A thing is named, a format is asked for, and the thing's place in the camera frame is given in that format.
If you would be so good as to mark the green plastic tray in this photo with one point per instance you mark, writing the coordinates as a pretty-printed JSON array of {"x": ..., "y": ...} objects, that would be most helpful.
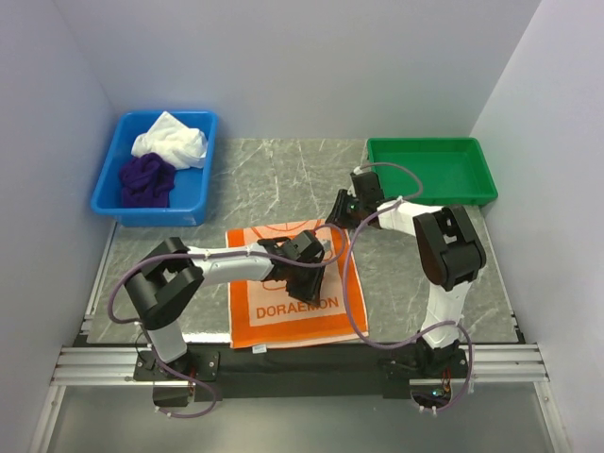
[{"x": 452, "y": 170}]

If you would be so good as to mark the purple towel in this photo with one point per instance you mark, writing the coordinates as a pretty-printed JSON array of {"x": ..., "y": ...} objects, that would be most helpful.
[{"x": 147, "y": 182}]

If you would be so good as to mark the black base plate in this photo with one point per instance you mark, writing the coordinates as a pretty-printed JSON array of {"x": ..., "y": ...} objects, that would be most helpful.
[{"x": 323, "y": 370}]

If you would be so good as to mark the aluminium mounting rail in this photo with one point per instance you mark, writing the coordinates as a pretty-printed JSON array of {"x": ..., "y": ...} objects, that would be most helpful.
[{"x": 104, "y": 366}]

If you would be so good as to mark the blue plastic bin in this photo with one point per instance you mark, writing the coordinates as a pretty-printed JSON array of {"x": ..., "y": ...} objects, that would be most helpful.
[{"x": 190, "y": 196}]

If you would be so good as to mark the white towel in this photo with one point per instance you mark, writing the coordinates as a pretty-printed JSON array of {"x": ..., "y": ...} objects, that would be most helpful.
[{"x": 176, "y": 144}]

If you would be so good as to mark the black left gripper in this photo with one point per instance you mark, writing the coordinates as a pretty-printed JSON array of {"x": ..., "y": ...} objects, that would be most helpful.
[{"x": 310, "y": 293}]

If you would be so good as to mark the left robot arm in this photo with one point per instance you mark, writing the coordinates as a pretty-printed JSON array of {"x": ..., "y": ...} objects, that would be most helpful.
[{"x": 161, "y": 290}]

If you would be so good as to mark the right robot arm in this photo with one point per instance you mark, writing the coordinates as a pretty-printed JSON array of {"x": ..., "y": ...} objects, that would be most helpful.
[{"x": 450, "y": 252}]

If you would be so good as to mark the orange Doraemon towel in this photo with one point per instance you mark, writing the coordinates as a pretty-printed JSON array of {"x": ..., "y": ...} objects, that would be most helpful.
[{"x": 262, "y": 314}]

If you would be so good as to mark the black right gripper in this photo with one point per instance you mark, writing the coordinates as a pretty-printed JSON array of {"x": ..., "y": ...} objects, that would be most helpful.
[{"x": 338, "y": 217}]

